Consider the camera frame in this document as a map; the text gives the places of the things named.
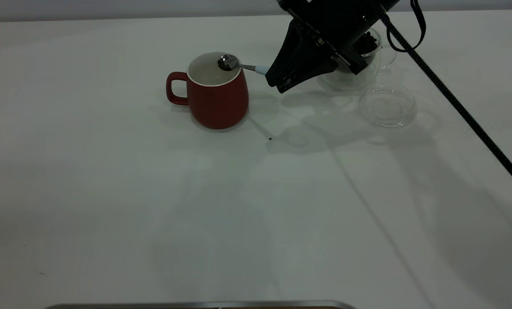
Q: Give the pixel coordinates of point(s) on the clear glass saucer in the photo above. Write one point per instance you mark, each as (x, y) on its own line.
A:
(346, 86)

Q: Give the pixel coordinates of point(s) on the dark coffee beans pile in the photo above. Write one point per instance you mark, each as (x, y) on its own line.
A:
(367, 43)

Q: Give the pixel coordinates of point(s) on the clear glass cup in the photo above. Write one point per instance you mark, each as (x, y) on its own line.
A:
(389, 51)

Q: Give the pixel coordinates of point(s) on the red ceramic mug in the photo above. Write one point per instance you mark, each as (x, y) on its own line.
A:
(219, 105)

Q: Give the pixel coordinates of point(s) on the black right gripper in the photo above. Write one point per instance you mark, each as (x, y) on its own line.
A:
(341, 25)

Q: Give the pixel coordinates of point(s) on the silver metal bar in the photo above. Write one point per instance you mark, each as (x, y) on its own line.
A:
(195, 305)

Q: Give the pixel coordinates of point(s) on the small clear glass dish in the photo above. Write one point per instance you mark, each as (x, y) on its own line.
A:
(389, 116)

